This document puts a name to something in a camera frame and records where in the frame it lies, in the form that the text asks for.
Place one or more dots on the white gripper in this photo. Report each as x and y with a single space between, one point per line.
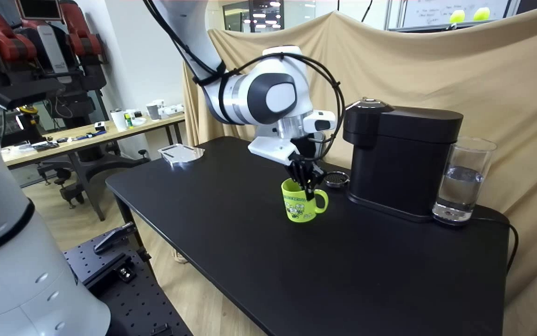
275 146

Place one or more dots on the green mug with print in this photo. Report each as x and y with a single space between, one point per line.
300 202

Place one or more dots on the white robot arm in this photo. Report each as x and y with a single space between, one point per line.
270 94

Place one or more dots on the black coffee machine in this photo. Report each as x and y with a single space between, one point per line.
400 160

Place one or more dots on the clear water tank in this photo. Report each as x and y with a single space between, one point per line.
464 180

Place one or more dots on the dark monitor screen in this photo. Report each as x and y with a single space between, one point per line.
253 16

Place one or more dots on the beige cloth backdrop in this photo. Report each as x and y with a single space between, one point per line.
467 81

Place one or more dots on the black perforated breadboard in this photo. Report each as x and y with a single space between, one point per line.
132 292

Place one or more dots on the whiteboard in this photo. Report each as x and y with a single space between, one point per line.
449 12

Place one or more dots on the yellow tennis ball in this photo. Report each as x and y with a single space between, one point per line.
482 14
458 16

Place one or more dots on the black office chair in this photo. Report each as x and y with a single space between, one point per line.
85 171

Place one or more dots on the wooden workbench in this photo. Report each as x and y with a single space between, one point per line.
83 139

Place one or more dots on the red and black machine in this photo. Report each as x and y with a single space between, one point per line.
39 44

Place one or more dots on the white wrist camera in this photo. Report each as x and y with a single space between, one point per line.
322 124

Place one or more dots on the black clamp bracket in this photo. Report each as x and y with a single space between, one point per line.
115 236

